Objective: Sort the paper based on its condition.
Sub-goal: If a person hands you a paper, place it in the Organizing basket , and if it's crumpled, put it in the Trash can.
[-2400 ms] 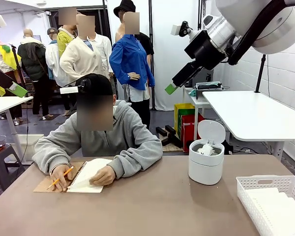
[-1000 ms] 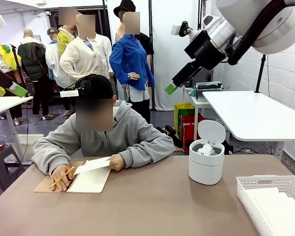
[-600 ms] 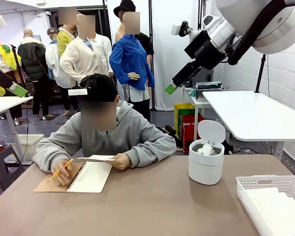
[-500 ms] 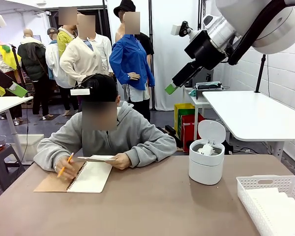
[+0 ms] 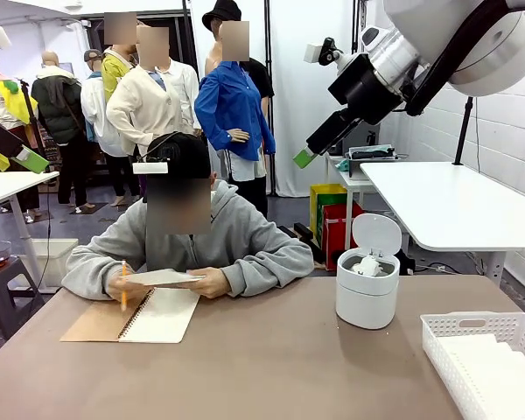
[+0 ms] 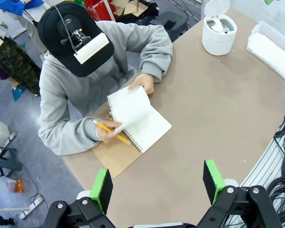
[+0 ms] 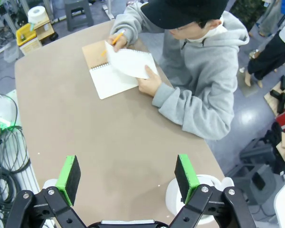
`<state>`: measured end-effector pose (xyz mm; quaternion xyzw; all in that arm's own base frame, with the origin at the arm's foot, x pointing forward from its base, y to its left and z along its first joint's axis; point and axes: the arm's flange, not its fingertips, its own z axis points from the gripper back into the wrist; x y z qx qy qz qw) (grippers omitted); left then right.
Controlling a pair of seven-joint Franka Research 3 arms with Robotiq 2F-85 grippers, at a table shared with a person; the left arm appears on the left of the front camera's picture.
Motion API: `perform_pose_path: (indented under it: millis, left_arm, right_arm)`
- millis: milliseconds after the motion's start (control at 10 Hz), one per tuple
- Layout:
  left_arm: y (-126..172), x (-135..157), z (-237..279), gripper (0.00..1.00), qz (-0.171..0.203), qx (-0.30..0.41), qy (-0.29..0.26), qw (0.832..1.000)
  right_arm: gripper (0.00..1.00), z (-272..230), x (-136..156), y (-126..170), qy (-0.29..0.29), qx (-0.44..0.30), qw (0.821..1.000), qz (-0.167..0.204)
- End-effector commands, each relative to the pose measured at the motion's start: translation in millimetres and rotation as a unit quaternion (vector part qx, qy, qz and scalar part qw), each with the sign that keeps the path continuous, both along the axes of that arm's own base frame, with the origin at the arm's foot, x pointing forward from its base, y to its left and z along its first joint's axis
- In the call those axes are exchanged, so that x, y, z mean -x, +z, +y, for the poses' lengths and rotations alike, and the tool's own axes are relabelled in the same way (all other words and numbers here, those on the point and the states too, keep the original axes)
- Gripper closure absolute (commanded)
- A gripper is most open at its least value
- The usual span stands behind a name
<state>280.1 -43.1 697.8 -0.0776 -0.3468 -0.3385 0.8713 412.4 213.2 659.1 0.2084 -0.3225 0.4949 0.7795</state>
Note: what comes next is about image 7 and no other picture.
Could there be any black coiled cable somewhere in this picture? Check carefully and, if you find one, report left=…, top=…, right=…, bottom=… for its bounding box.
left=0, top=125, right=30, bottom=174
left=0, top=168, right=22, bottom=216

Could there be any spiral notebook with brown cover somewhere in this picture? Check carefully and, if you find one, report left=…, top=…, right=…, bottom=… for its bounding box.
left=82, top=40, right=140, bottom=100

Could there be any small wooden cart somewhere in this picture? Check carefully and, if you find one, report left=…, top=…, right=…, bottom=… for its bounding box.
left=33, top=20, right=59, bottom=45

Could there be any white toilet paper roll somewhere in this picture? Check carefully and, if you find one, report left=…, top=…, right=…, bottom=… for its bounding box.
left=27, top=6, right=47, bottom=24

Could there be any person's right hand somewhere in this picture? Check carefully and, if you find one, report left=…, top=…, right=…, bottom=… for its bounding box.
left=107, top=33, right=129, bottom=53

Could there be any person's left forearm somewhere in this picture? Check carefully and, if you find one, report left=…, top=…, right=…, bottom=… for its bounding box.
left=152, top=83, right=235, bottom=141

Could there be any dark grey step stool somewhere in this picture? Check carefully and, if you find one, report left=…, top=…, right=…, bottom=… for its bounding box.
left=228, top=137, right=285, bottom=205

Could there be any person's left hand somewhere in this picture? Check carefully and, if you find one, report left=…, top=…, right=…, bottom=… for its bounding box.
left=136, top=65, right=163, bottom=97

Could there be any black cloth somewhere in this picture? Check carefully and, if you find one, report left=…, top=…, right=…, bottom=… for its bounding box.
left=263, top=122, right=285, bottom=177

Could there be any wooden board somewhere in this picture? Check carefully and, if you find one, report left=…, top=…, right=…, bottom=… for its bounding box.
left=263, top=80, right=285, bottom=117

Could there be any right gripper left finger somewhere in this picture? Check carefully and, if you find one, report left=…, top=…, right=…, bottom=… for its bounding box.
left=4, top=155, right=86, bottom=228

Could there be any person's right forearm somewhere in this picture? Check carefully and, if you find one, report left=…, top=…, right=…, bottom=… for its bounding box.
left=109, top=2, right=147, bottom=46

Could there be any black baseball cap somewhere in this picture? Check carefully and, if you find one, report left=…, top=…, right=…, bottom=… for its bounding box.
left=140, top=0, right=229, bottom=30

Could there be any grey plastic stool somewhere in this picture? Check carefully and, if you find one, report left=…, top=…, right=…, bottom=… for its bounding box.
left=64, top=0, right=95, bottom=32

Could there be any camouflage garment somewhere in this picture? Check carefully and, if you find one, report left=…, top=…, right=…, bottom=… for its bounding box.
left=229, top=0, right=267, bottom=32

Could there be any person in grey hoodie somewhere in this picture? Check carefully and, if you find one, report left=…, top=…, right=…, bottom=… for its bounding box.
left=109, top=0, right=250, bottom=141

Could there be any white torn notebook sheet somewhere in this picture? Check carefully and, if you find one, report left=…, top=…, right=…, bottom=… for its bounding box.
left=104, top=40, right=160, bottom=80

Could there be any yellow pencil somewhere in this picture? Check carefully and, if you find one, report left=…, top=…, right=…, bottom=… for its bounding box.
left=111, top=29, right=126, bottom=46

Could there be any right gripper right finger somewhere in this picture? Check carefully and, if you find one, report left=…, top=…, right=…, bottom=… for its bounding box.
left=168, top=154, right=257, bottom=228

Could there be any yellow plastic box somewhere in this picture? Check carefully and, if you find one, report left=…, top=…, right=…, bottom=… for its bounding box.
left=16, top=23, right=38, bottom=47

